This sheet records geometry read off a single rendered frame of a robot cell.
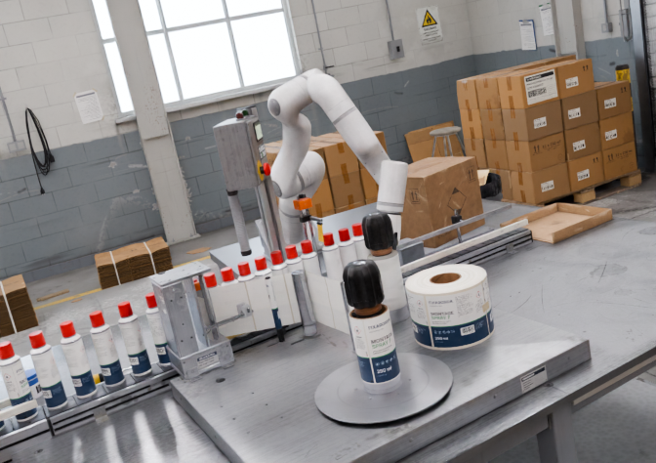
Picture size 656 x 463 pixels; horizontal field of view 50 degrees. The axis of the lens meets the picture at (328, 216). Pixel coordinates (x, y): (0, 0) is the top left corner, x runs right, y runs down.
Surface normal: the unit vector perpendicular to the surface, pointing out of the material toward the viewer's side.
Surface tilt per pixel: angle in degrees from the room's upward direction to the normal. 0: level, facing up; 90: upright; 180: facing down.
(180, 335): 90
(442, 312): 90
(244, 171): 90
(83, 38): 90
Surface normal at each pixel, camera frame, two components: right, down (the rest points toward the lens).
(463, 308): 0.23, 0.18
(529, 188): -0.83, 0.22
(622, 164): 0.44, 0.16
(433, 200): 0.64, 0.05
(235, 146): -0.09, 0.25
